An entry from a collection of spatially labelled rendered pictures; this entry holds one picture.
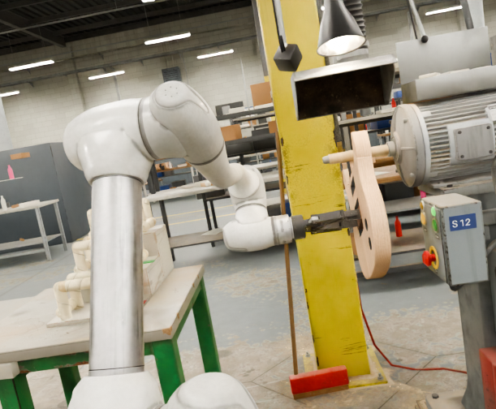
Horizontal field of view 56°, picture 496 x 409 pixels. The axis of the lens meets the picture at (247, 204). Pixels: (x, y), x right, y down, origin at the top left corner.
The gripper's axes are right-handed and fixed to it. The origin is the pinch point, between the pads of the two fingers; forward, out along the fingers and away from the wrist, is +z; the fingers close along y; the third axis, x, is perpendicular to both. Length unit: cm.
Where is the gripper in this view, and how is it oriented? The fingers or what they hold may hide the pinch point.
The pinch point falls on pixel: (357, 217)
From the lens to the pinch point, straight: 146.0
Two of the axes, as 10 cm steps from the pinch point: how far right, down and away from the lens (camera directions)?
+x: -1.2, -9.3, 3.4
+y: -1.2, -3.3, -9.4
